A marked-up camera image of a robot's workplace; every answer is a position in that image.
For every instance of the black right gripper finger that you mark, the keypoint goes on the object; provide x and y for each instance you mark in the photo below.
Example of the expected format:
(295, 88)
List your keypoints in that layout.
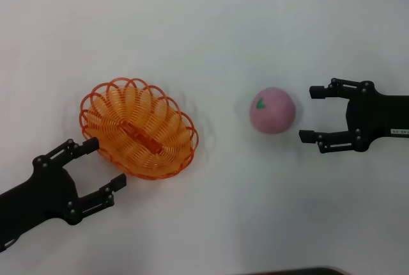
(345, 89)
(338, 142)

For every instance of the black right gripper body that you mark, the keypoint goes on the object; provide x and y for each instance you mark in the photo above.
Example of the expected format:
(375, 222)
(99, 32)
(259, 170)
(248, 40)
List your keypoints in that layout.
(383, 115)

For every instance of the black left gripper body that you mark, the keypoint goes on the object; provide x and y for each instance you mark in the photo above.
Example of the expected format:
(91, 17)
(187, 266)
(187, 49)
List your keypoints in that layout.
(41, 192)

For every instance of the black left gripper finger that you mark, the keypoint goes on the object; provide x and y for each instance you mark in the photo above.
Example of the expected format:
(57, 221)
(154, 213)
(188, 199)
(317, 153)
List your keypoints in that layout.
(96, 199)
(72, 150)

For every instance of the pink plush peach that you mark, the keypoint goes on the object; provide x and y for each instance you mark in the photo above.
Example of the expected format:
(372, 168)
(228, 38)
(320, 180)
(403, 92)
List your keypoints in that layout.
(274, 112)

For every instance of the orange woven plastic basket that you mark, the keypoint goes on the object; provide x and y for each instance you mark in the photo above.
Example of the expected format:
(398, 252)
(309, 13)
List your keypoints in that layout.
(140, 121)

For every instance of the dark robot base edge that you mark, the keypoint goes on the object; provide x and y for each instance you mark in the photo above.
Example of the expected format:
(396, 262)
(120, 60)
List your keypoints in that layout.
(303, 272)

